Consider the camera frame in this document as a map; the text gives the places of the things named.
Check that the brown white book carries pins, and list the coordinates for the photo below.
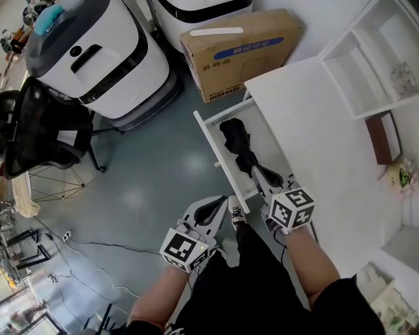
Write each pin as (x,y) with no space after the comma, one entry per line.
(383,137)

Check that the black metal frame stand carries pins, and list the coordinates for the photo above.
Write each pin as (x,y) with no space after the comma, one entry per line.
(29,252)

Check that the white drawer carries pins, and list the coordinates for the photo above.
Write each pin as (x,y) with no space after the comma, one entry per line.
(222,144)

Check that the light blue cloth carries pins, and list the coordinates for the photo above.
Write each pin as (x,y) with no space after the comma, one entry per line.
(52,14)

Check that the pale patterned ornament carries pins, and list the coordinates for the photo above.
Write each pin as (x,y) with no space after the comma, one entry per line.
(402,80)

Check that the cream cloth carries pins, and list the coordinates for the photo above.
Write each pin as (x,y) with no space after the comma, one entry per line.
(26,199)

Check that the brown cardboard box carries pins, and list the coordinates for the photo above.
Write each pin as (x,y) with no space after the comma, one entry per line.
(239,55)

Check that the person's black clothing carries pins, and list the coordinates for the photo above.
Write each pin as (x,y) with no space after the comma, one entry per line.
(255,288)

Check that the person's white shoe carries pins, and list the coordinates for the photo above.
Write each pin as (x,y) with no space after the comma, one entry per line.
(236,209)

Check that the white power strip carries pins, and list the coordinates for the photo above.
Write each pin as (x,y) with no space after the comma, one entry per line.
(66,236)

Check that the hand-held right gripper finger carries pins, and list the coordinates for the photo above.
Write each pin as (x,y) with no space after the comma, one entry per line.
(260,183)
(273,176)

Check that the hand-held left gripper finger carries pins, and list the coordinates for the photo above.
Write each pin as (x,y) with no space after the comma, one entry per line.
(220,217)
(191,209)

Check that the white green plant decoration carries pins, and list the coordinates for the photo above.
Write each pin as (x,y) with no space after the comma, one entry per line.
(393,304)

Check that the black umbrella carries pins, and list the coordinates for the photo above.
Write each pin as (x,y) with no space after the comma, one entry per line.
(237,140)

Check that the white shelf unit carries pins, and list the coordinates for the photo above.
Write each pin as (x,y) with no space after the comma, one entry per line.
(370,65)

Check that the large white grey machine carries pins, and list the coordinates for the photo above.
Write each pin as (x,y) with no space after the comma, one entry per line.
(98,52)

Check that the person's left forearm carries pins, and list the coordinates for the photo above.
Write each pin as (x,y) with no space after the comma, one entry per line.
(157,294)

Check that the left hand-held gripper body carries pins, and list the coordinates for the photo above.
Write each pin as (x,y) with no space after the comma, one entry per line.
(181,250)

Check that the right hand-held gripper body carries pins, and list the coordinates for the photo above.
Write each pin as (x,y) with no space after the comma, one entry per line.
(291,209)

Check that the white machine with black band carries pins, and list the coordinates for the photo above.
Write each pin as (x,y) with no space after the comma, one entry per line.
(203,16)

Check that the person's right forearm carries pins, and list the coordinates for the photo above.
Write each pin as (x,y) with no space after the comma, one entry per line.
(311,261)

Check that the pink artificial flowers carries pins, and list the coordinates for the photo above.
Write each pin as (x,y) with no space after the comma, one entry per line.
(409,176)

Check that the black mesh office chair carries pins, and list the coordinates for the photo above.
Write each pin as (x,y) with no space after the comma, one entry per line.
(42,131)

